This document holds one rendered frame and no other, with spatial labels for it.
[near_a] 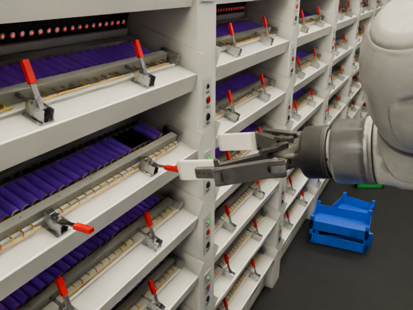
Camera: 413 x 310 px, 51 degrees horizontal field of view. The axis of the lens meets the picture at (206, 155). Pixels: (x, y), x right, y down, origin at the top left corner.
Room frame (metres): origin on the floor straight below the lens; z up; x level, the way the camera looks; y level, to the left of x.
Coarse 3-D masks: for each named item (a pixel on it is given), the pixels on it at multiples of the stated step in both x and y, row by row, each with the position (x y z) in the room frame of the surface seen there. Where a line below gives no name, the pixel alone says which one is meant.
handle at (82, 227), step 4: (60, 216) 0.61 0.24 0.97; (56, 220) 0.61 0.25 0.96; (60, 220) 0.61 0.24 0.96; (64, 220) 0.61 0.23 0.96; (60, 224) 0.61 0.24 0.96; (64, 224) 0.60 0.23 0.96; (68, 224) 0.60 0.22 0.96; (72, 224) 0.60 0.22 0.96; (76, 224) 0.60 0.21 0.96; (80, 224) 0.59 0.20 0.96; (76, 228) 0.59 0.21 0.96; (80, 228) 0.58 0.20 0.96; (84, 228) 0.58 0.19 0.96; (88, 228) 0.58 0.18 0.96; (92, 228) 0.58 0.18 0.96; (84, 232) 0.58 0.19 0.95; (88, 232) 0.58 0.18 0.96
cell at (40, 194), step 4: (20, 180) 0.69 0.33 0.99; (24, 180) 0.69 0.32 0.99; (20, 184) 0.69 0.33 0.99; (24, 184) 0.68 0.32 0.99; (28, 184) 0.68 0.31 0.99; (32, 184) 0.69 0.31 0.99; (24, 188) 0.68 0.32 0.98; (28, 188) 0.68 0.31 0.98; (32, 188) 0.68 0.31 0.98; (36, 188) 0.68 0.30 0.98; (32, 192) 0.67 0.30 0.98; (36, 192) 0.67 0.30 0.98; (40, 192) 0.67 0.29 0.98; (44, 192) 0.68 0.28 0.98; (36, 196) 0.67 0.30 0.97; (40, 196) 0.66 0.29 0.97; (40, 200) 0.66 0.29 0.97
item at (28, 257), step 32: (128, 128) 1.02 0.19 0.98; (160, 128) 1.05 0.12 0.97; (192, 128) 1.01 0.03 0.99; (160, 160) 0.91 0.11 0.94; (96, 192) 0.74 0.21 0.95; (128, 192) 0.76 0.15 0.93; (96, 224) 0.68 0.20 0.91; (0, 256) 0.53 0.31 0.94; (32, 256) 0.55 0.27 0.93; (0, 288) 0.50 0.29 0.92
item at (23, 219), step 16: (160, 144) 0.94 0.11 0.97; (128, 160) 0.83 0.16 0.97; (96, 176) 0.75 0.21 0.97; (112, 176) 0.79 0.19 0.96; (64, 192) 0.68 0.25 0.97; (80, 192) 0.71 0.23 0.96; (32, 208) 0.62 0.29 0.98; (48, 208) 0.64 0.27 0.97; (0, 224) 0.57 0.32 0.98; (16, 224) 0.58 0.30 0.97; (0, 240) 0.56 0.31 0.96; (16, 240) 0.56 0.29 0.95
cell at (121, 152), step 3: (102, 141) 0.89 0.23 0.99; (105, 141) 0.89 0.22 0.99; (108, 141) 0.89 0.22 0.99; (102, 144) 0.89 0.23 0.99; (105, 144) 0.89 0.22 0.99; (108, 144) 0.88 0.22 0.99; (111, 144) 0.89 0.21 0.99; (108, 147) 0.88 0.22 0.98; (111, 147) 0.88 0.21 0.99; (114, 147) 0.88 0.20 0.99; (117, 147) 0.88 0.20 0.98; (114, 150) 0.87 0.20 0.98; (117, 150) 0.87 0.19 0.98; (120, 150) 0.87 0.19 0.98; (123, 150) 0.87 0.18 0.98; (120, 153) 0.87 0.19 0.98; (123, 153) 0.86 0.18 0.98; (123, 156) 0.87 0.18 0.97
